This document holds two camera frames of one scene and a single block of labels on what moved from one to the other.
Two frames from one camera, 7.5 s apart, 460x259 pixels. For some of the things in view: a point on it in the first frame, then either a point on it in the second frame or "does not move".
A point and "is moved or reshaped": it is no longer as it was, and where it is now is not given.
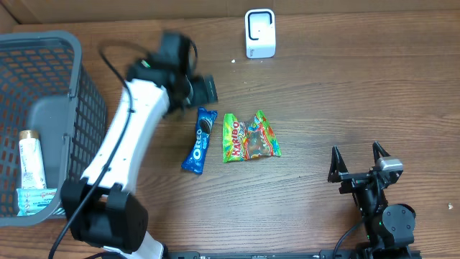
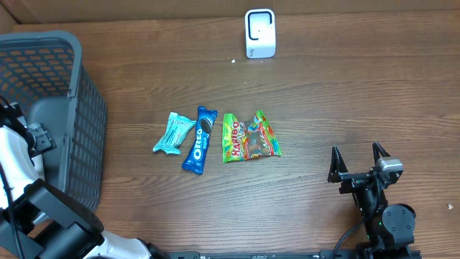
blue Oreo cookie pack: x=193 y=162 does not move
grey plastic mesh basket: x=44 y=87 does not move
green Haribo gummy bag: x=244 y=140 does not move
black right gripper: x=336 y=173 does not move
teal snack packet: x=31 y=201 is moved or reshaped
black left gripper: x=205 y=93 to x=44 y=143
